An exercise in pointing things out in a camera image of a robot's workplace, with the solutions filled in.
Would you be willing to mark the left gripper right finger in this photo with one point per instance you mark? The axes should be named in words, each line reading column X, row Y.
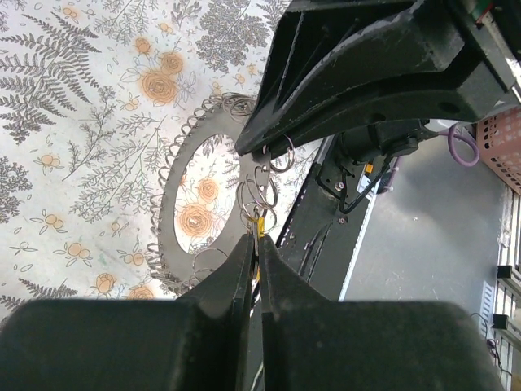
column 298, row 331

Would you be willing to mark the yellow key tag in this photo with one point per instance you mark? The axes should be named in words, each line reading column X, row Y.
column 258, row 230

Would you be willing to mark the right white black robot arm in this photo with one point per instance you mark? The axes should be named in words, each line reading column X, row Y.
column 395, row 138

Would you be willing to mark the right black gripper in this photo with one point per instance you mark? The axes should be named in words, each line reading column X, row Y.
column 470, row 78

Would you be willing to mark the pink perforated basket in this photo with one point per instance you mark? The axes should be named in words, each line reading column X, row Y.
column 498, row 138

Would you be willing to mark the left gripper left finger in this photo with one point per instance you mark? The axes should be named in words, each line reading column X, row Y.
column 212, row 349

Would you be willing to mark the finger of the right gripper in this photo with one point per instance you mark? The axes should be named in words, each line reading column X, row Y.
column 413, row 96
column 325, row 53

